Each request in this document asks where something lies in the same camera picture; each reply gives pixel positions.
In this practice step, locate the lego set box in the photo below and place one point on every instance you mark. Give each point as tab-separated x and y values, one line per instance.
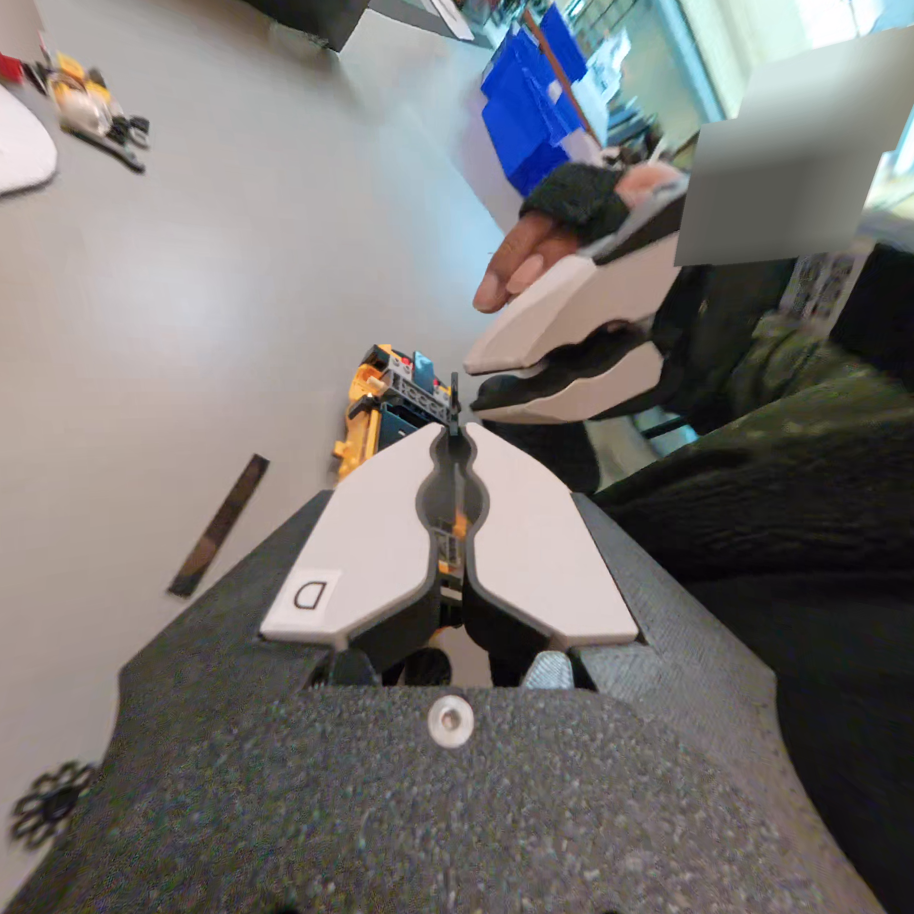
314	18

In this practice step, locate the small white yellow lego piece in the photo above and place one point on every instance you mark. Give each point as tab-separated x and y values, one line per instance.
86	107

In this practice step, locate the black rim inserts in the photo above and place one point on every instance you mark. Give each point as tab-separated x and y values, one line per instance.
50	803

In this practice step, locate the blue plastic container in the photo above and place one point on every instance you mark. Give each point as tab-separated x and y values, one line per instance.
528	107

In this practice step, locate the yellow lego car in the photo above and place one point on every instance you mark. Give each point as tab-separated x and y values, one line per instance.
364	414

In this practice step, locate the red lego minifigure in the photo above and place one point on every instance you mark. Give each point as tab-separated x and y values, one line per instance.
11	66

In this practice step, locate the black lego rod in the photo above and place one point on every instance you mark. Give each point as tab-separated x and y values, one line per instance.
218	525

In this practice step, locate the person's right hand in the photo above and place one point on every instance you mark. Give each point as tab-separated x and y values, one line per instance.
521	264

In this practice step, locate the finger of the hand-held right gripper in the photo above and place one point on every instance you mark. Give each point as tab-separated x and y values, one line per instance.
607	396
571	300

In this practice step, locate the white metal book stand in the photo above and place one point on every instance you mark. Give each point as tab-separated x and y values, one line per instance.
21	143

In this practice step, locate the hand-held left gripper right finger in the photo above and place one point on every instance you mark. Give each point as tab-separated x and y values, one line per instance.
543	564

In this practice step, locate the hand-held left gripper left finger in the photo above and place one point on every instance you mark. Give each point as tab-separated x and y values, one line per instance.
357	557

